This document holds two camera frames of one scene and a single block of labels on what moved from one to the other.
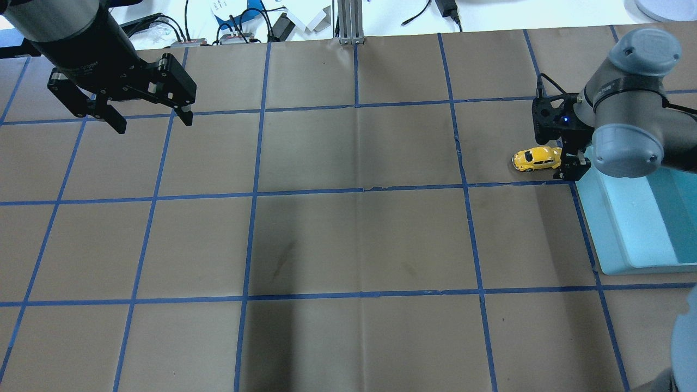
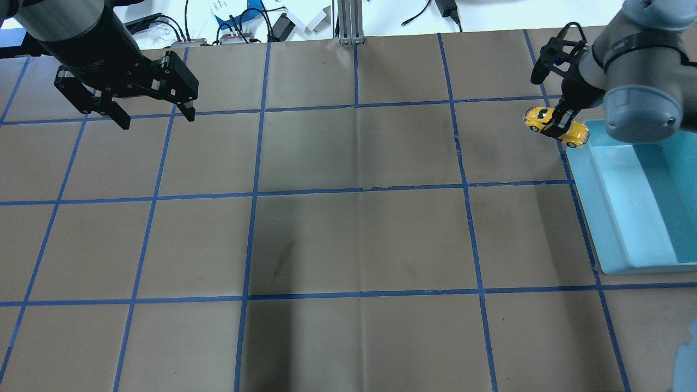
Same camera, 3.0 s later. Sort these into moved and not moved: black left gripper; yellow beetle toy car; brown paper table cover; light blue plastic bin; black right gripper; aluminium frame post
Moved: yellow beetle toy car; black right gripper
Not moved: aluminium frame post; brown paper table cover; black left gripper; light blue plastic bin
